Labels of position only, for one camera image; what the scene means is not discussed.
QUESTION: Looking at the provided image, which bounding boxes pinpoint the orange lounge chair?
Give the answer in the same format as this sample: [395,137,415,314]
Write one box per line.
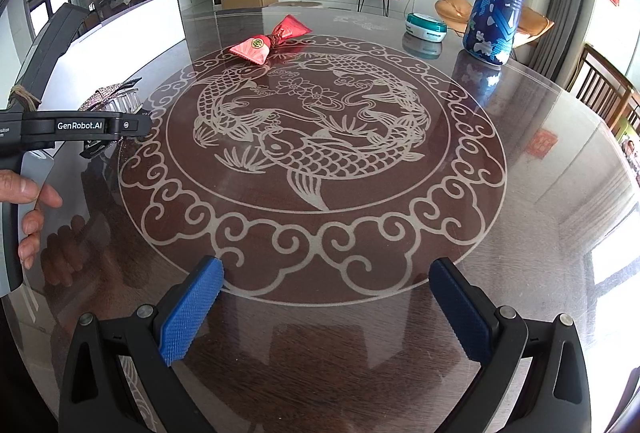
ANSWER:
[434,0,557,50]

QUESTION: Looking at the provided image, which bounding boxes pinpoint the large white cardboard box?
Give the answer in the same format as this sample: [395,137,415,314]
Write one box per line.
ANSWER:
[0,0,188,159]

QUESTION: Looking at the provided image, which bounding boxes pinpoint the wooden dining chair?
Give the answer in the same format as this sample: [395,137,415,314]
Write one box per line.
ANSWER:
[566,44,639,139]

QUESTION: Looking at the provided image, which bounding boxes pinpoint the red satin pouch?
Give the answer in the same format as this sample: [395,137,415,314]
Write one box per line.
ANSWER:
[229,15,311,66]

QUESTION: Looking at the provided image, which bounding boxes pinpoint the person's left hand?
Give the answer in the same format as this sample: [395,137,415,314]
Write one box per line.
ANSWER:
[1,170,63,269]

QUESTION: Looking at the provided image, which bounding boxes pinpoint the teal white round container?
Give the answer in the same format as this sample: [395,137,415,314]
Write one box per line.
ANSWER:
[405,12,448,43]

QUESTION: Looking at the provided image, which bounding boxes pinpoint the rhinestone bow hair clip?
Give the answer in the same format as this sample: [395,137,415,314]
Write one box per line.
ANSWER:
[79,78,151,159]

